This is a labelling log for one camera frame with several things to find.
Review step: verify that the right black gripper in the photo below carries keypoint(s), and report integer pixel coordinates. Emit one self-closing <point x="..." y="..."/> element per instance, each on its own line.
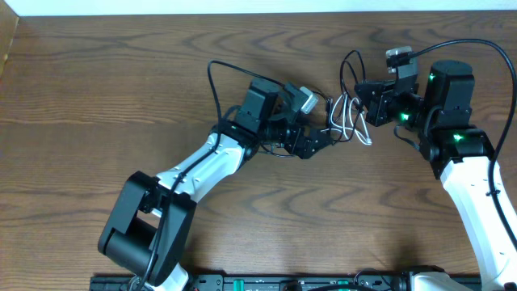
<point x="377" y="106"/>

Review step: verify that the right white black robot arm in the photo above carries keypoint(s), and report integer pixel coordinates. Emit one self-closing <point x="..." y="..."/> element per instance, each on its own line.
<point x="459" y="154"/>

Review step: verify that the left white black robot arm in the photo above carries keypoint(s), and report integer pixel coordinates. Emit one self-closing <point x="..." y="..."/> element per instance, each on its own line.
<point x="147" y="229"/>

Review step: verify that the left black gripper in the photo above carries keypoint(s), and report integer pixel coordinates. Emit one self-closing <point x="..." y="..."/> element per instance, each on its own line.
<point x="304" y="142"/>

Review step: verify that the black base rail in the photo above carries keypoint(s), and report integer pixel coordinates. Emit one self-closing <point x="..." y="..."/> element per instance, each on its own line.
<point x="211" y="282"/>

